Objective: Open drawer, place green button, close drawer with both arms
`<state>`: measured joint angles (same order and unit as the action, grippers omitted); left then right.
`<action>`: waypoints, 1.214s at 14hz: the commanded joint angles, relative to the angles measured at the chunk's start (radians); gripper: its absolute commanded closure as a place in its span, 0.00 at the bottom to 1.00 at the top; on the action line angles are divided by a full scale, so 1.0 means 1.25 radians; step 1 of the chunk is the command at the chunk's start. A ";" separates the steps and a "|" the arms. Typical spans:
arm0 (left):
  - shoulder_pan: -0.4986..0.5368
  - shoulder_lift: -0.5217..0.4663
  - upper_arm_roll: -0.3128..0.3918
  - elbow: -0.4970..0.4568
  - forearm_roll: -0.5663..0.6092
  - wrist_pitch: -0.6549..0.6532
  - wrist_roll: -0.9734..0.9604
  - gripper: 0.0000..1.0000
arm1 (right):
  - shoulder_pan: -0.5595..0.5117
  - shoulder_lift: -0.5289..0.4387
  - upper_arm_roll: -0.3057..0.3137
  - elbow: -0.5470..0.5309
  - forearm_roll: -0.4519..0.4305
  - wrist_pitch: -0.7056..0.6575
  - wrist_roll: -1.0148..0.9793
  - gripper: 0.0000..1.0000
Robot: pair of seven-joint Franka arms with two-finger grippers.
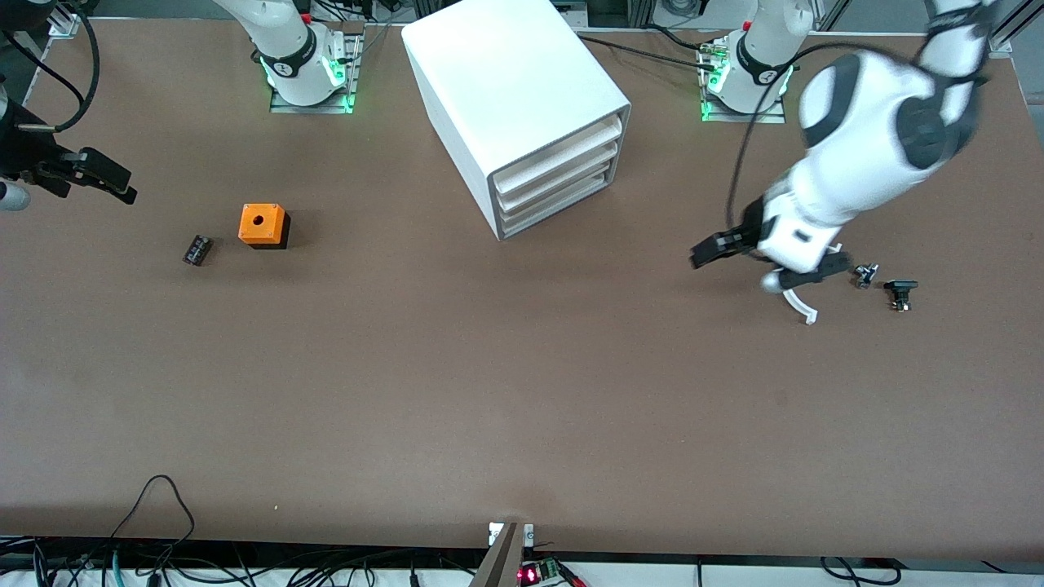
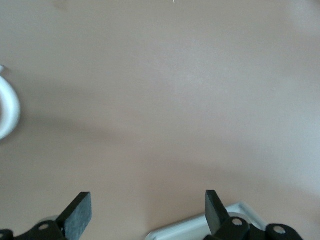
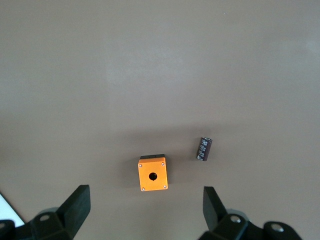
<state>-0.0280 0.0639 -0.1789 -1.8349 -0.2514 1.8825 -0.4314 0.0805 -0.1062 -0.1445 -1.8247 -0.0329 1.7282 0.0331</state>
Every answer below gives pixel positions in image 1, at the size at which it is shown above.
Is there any white lowest cabinet drawer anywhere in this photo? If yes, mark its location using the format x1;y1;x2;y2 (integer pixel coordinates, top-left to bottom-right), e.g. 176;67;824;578
499;167;614;239

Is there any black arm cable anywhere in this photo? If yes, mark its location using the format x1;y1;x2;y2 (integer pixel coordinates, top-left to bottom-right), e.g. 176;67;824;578
0;8;100;133
726;41;865;237

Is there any black looped cable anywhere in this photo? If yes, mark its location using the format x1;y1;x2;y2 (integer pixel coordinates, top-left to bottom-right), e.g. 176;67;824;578
110;474;197;563

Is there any orange box with hole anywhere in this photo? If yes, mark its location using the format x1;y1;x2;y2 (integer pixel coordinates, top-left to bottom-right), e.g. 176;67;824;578
238;203;291;250

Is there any white drawer cabinet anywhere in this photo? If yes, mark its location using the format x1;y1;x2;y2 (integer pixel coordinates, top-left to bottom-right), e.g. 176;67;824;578
401;0;633;241

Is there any circuit board with red light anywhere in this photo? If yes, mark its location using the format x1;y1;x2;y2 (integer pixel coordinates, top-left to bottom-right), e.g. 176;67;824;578
518;558;584;587

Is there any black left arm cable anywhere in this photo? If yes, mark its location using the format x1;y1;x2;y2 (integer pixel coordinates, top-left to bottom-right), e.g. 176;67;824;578
726;41;865;237

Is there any black cable on table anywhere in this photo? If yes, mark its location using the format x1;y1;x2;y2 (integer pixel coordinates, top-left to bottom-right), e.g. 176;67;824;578
571;29;719;70

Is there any aluminium frame profile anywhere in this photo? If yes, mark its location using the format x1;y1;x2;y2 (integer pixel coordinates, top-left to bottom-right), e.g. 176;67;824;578
24;0;80;39
985;0;1044;54

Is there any white curved plastic arc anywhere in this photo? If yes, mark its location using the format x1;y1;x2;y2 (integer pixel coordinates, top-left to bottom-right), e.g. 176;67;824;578
781;243;843;325

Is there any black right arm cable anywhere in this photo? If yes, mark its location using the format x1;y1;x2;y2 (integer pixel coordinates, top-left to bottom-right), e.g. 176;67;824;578
0;8;100;133

